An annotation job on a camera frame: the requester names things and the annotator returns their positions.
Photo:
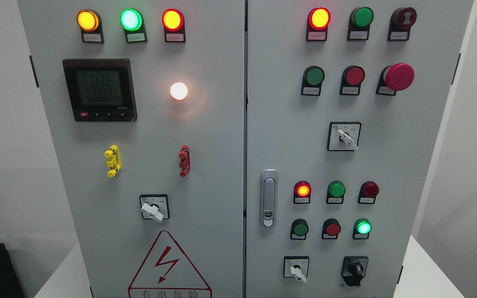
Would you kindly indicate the green push button lower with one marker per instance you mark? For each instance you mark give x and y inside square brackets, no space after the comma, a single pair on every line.
[299,229]

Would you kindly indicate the grey cabinet left door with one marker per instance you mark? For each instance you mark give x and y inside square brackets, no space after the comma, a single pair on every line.
[206,207]

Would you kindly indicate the red indicator lower left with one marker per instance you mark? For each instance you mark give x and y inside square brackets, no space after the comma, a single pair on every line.
[302,193]

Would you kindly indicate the red push button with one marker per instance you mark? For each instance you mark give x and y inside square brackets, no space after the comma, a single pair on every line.
[331,229]
[352,78]

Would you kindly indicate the red electrical hazard sticker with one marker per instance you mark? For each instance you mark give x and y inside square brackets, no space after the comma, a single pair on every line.
[167,272]

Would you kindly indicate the white selector switch bottom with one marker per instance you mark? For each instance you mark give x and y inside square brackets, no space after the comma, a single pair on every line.
[296,267]

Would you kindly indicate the red push button upper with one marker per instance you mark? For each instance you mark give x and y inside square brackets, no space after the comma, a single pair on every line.
[352,78]

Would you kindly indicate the black rotary knob switch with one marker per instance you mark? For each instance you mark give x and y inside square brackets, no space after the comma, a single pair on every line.
[354,269]

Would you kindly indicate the green indicator top right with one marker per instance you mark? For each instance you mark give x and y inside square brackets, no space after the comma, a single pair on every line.
[359,23]

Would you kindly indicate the yellow terminal connector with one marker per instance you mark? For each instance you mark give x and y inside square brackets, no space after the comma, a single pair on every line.
[113,160]

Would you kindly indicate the green push button upper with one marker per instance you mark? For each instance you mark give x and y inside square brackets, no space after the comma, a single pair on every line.
[312,80]

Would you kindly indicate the black digital power meter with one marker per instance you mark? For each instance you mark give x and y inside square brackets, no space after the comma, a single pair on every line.
[100,90]

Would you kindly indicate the red emergency stop button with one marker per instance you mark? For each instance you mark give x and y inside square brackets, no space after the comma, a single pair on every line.
[395,78]

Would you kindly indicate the green button lower right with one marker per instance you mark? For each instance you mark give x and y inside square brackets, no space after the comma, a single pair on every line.
[361,229]

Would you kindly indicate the green lit indicator light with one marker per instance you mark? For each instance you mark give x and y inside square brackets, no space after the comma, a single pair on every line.
[133,26]

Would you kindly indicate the red indicator lower right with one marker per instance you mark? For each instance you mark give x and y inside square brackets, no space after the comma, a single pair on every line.
[368,193]

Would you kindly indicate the yellow indicator light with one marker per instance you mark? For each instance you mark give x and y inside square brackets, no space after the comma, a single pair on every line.
[90,24]

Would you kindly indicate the grey cabinet door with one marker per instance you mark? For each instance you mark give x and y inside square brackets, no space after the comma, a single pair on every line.
[288,132]
[206,207]

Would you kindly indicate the red push button lower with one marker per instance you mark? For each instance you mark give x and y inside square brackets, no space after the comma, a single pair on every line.
[331,229]

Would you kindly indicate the grey cabinet right door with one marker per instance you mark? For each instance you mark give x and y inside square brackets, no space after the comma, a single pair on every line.
[288,132]

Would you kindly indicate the white selector switch upper right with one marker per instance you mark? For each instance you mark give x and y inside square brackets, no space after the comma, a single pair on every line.
[343,136]

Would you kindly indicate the green indicator lower middle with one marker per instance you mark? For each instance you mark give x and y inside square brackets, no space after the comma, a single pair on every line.
[335,193]

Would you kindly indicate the red lit indicator top right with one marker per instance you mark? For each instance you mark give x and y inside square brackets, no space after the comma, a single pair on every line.
[318,21]

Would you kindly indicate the red terminal connector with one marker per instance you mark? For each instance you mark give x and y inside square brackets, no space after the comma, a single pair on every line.
[185,161]

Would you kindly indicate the white selector switch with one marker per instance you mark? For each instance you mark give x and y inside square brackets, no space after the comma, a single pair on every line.
[296,267]
[343,136]

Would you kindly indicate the white selector switch left door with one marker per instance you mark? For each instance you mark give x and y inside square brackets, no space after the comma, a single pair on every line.
[154,207]

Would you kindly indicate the silver door handle lock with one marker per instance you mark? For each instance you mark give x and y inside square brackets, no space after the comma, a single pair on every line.
[268,197]

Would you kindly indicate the green push button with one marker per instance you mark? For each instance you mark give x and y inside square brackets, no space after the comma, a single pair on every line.
[299,229]
[312,80]

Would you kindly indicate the red black buzzer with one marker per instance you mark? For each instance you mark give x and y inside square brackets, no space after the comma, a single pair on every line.
[401,21]

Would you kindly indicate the red lit indicator light left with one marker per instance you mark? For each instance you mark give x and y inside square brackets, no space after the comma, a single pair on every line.
[173,22]

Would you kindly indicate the white lit indicator lamp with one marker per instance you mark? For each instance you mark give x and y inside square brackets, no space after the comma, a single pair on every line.
[179,91]

